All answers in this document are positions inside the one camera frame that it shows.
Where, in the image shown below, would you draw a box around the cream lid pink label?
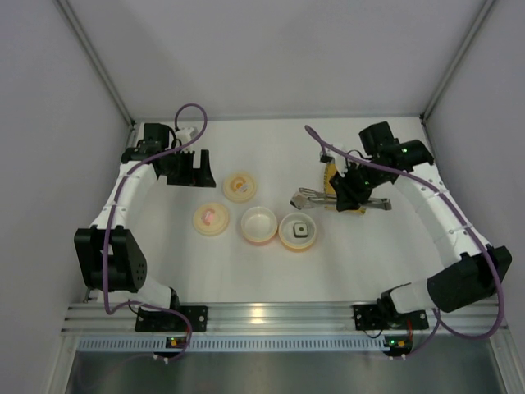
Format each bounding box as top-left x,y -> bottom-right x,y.
193,203 -> 230,236

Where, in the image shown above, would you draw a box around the metal tongs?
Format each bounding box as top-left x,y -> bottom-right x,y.
291,187 -> 392,212

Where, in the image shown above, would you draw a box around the salmon sushi roll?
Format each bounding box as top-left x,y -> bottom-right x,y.
290,195 -> 308,210

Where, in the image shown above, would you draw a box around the green sushi roll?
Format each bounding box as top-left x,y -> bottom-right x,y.
292,222 -> 309,239

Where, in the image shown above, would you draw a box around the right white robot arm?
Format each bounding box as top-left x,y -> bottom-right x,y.
326,121 -> 512,318

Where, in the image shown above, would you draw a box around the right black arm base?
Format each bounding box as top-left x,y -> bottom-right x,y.
352,304 -> 429,332

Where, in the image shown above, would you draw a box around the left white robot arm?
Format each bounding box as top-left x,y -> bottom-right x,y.
74,123 -> 217,309

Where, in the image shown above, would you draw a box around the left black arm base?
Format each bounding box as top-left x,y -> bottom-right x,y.
135,305 -> 208,332

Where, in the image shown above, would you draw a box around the woven bamboo tray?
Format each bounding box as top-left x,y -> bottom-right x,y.
323,163 -> 366,215

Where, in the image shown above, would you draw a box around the cream lid orange label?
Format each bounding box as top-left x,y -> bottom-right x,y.
222,172 -> 258,204

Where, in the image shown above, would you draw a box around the pink bottom bowl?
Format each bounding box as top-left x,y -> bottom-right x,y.
240,206 -> 278,246

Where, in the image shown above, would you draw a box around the orange bottom bowl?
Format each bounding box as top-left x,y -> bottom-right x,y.
278,212 -> 317,252

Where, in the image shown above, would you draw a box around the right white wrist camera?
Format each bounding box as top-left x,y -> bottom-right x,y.
320,144 -> 348,176

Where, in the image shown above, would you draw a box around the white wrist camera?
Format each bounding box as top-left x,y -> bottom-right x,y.
320,144 -> 348,176
175,127 -> 199,146

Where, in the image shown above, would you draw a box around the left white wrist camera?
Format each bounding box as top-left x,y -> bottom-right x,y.
175,127 -> 199,146

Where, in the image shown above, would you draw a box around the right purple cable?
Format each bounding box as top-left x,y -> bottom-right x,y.
304,124 -> 508,361

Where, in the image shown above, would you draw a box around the purple cable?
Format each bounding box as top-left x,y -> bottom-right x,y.
102,103 -> 208,362
304,124 -> 508,361

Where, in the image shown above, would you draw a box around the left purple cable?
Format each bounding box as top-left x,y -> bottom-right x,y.
102,103 -> 208,362

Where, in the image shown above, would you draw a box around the aluminium front rail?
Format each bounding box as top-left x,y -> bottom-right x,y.
61,298 -> 499,336

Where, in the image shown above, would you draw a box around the slotted cable duct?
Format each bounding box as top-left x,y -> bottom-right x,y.
77,335 -> 388,353

